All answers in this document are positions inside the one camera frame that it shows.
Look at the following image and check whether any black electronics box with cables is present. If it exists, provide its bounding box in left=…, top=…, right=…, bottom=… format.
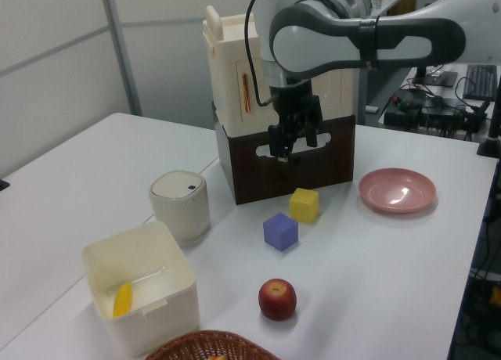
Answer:
left=382, top=86, right=491, bottom=142

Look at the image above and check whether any black desk clamp post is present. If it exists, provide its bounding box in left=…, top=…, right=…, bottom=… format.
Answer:
left=475, top=97, right=501, bottom=158

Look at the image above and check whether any brown wicker basket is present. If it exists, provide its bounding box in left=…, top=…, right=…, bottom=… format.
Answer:
left=144, top=329, right=281, bottom=360

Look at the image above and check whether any small white lidded bin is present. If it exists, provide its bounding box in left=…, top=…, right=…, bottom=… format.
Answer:
left=149, top=171, right=211, bottom=242

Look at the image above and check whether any dark brown crate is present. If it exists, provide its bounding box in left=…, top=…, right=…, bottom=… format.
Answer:
left=214, top=101, right=357, bottom=207

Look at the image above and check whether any purple foam cube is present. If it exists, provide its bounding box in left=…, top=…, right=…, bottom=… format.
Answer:
left=262, top=212, right=301, bottom=253

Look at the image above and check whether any yellow foam cube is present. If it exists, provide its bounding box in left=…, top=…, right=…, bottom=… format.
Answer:
left=288, top=187, right=320, bottom=224

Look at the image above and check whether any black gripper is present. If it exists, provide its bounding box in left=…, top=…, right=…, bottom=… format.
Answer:
left=268, top=81, right=323, bottom=171

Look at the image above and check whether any cream toy oven box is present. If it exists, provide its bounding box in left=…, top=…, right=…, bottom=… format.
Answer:
left=202, top=5, right=356, bottom=139

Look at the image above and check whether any black keyboard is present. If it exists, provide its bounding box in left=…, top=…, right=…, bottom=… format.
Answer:
left=463, top=64, right=499, bottom=101

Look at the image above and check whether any black monitor stand base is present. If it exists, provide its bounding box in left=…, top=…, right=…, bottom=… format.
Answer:
left=412, top=65, right=459, bottom=88

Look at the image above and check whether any pink plate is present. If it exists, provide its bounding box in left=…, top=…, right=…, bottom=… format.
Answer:
left=358, top=167, right=438, bottom=215

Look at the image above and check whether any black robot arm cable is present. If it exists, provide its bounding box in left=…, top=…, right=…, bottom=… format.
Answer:
left=244, top=0, right=320, bottom=107

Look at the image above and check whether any red apple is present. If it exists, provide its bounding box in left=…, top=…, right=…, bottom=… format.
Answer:
left=258, top=278, right=297, bottom=321

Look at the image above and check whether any white open plastic container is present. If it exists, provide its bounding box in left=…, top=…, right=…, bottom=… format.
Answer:
left=81, top=221, right=200, bottom=358

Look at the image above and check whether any yellow toy fruit slice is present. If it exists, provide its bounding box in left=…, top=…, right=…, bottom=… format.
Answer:
left=112, top=281, right=134, bottom=319

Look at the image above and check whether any orange oven door handle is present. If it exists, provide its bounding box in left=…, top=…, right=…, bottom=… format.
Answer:
left=241, top=73, right=254, bottom=113

